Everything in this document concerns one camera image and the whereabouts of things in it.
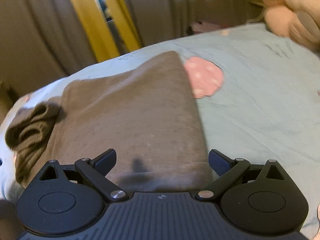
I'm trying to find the brown knit pants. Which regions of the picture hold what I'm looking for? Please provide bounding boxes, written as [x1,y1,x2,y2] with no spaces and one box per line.
[5,51,212,192]

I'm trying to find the yellow curtain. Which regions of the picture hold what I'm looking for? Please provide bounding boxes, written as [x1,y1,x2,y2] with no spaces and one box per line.
[71,0,142,62]

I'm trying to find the grey curtain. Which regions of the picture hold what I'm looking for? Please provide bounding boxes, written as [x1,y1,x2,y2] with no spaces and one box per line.
[1,0,252,97]

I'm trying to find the red pink bag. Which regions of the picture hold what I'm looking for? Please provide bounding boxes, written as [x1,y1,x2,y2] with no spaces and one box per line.
[186,21,221,36]

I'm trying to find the pink plush toy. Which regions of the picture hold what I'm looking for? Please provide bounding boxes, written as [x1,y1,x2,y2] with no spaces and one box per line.
[261,0,319,51]

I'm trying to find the light blue bed sheet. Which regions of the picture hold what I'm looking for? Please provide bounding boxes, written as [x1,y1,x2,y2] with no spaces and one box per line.
[1,24,319,238]

